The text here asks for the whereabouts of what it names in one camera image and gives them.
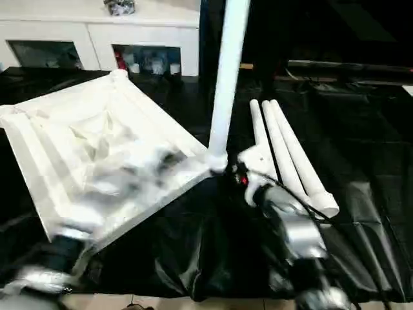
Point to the white plastic table leg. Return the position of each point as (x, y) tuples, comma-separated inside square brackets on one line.
[(229, 80), (284, 151), (259, 126), (300, 155)]

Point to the white plastic table top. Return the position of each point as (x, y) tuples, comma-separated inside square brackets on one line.
[(64, 135)]

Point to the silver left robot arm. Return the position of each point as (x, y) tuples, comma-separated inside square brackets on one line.
[(66, 250)]

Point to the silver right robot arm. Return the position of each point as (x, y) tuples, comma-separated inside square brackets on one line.
[(303, 232)]

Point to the black table mat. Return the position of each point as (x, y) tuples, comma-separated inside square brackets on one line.
[(209, 242)]

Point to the white jar in cabinet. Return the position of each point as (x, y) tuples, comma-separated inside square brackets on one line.
[(174, 68)]

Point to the black rod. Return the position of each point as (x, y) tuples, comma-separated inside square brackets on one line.
[(348, 66)]

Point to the red item in cabinet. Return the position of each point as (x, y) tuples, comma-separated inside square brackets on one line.
[(119, 61)]

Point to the white board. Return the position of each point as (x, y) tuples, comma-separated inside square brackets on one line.
[(408, 91)]

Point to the white glass-door cabinet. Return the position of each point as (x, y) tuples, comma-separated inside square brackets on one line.
[(96, 29)]

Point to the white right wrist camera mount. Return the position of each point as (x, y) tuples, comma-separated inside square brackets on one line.
[(258, 161)]

